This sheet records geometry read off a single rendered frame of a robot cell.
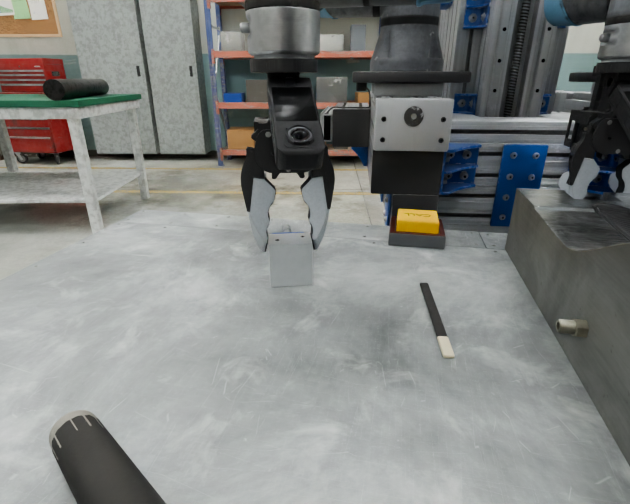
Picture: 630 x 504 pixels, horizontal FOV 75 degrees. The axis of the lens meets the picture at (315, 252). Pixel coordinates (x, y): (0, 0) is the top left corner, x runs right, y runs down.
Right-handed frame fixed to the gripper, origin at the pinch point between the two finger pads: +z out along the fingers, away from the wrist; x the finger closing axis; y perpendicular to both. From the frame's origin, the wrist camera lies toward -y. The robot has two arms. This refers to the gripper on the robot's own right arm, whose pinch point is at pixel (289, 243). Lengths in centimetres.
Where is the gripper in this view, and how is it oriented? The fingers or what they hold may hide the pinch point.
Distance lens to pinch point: 49.3
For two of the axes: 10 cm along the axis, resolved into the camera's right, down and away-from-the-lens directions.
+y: -1.1, -3.9, 9.1
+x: -9.9, 0.5, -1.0
